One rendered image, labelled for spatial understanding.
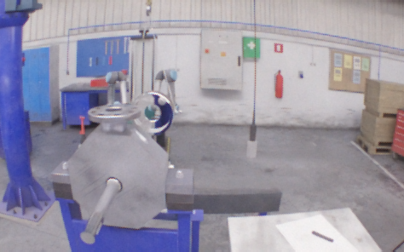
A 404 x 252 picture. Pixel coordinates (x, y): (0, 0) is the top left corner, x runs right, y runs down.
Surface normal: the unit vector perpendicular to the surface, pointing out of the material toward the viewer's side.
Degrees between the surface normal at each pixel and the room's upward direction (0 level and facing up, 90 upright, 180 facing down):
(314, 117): 90
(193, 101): 90
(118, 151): 90
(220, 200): 90
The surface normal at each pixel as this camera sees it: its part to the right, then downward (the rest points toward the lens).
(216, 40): -0.05, 0.27
